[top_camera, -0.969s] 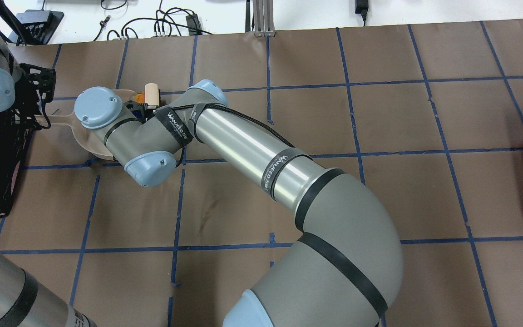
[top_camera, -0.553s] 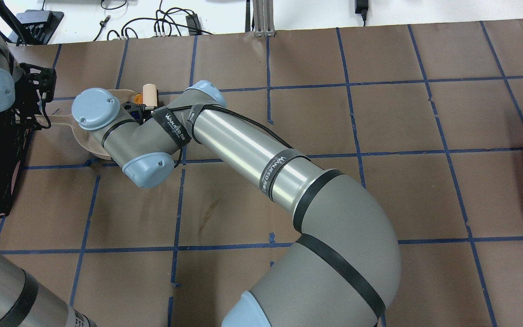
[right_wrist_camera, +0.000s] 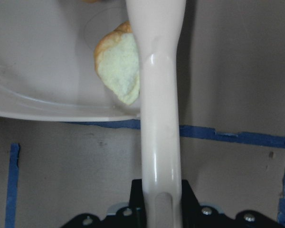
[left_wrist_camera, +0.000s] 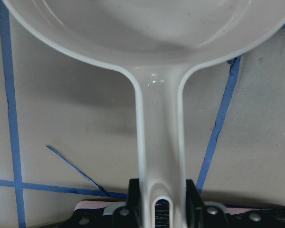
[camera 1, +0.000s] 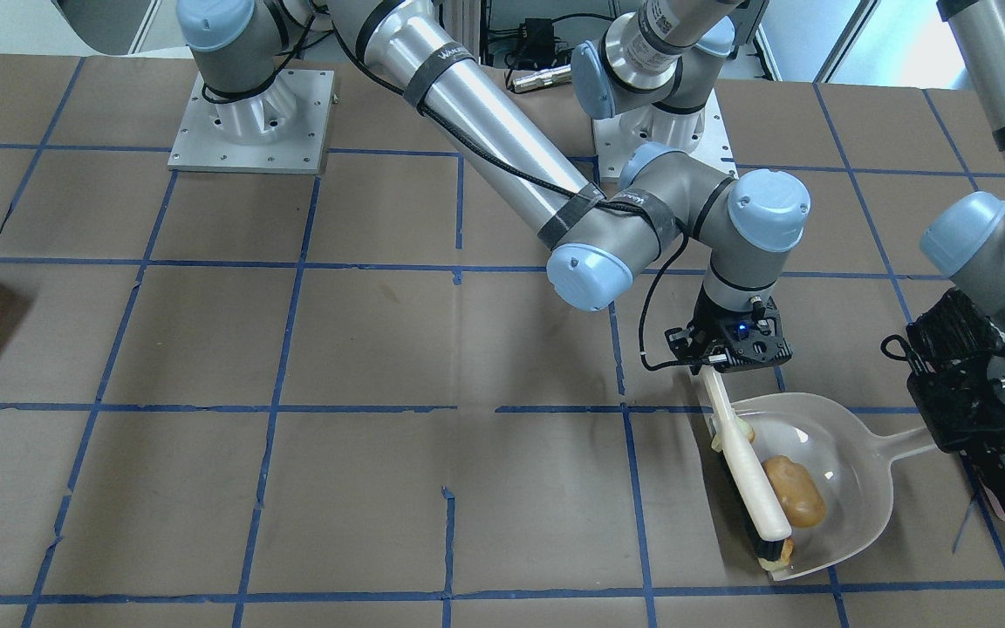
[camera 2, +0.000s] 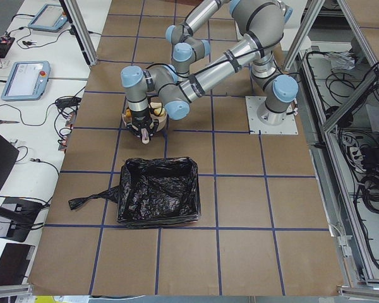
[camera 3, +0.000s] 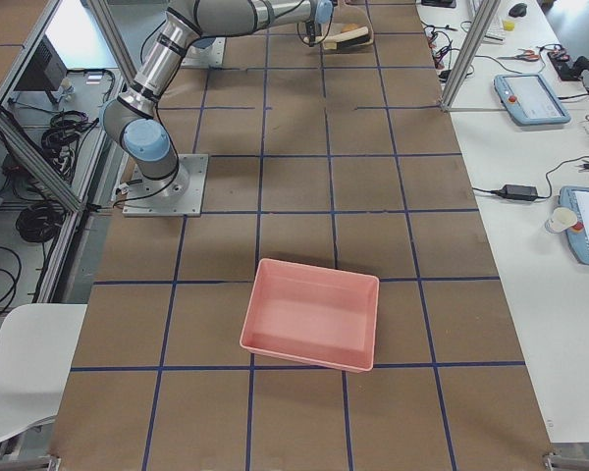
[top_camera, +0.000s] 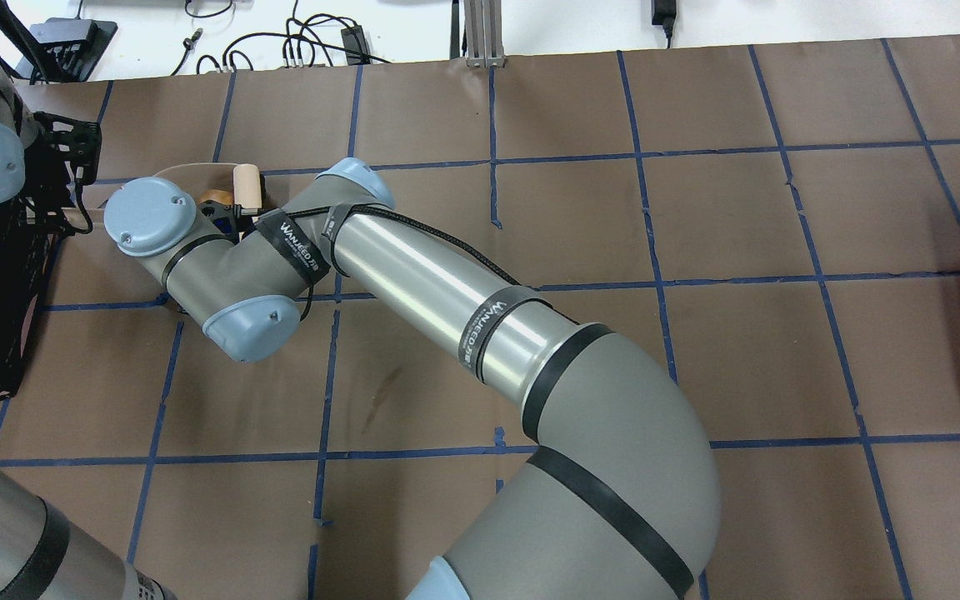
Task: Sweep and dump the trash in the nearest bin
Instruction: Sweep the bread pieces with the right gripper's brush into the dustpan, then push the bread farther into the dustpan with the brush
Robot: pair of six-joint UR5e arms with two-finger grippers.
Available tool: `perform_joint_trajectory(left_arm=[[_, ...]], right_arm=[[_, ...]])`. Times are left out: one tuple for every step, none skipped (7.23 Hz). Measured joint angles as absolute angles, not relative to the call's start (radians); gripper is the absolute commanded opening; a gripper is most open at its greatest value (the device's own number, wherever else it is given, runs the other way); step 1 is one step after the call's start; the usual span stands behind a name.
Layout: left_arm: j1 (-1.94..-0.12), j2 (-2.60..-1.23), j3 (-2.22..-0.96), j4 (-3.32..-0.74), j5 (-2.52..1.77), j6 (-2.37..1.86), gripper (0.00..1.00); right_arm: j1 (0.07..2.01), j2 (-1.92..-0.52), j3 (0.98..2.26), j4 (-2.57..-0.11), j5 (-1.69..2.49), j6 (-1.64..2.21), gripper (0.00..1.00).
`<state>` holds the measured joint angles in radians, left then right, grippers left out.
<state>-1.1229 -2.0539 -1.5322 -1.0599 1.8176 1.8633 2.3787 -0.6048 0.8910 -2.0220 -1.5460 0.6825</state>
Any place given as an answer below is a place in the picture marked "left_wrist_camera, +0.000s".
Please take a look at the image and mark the bin with black bag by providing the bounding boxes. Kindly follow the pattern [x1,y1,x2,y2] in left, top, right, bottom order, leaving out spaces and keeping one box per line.
[62,200,285,228]

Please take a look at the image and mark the white plastic dustpan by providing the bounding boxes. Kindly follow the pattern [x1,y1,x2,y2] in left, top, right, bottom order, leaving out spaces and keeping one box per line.
[5,0,285,228]

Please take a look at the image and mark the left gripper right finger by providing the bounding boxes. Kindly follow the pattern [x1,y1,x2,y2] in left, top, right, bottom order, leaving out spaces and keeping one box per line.
[184,180,225,228]

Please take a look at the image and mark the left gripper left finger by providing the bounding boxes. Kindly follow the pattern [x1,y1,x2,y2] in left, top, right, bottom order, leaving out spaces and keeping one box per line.
[112,178,147,228]

